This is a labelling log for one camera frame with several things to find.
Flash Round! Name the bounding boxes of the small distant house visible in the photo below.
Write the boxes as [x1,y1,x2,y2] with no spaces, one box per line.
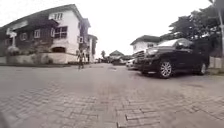
[108,49,126,65]

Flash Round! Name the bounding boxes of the pale car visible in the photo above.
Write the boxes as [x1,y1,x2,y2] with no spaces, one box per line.
[125,58,138,71]

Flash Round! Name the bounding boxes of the person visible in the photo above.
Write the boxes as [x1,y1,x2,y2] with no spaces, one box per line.
[76,49,87,70]

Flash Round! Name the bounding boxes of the grey brick paved road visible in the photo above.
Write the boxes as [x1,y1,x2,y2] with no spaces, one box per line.
[0,62,224,128]

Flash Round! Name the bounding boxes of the white house with dark roof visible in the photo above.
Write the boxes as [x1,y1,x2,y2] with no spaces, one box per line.
[129,34,162,55]

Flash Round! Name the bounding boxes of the black car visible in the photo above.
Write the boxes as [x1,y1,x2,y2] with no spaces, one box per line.
[132,37,211,80]

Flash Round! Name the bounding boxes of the large white house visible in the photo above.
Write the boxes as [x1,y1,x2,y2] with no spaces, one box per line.
[0,3,99,64]

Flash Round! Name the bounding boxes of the dark green trees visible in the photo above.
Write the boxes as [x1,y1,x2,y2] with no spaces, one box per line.
[159,2,224,58]

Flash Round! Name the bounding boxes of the pole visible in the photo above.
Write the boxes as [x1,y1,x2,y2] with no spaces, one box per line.
[209,0,224,58]

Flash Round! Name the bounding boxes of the low pale garden wall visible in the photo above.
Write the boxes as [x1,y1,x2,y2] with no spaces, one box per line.
[0,52,80,66]

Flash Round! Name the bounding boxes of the white lamp post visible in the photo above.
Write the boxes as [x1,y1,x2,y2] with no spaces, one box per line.
[7,30,18,48]

